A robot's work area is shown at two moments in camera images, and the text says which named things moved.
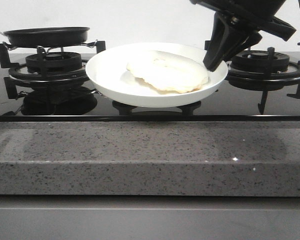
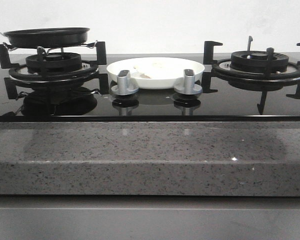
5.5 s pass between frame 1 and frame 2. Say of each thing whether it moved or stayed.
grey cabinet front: stayed
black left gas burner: stayed
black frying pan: stayed
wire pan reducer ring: stayed
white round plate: moved
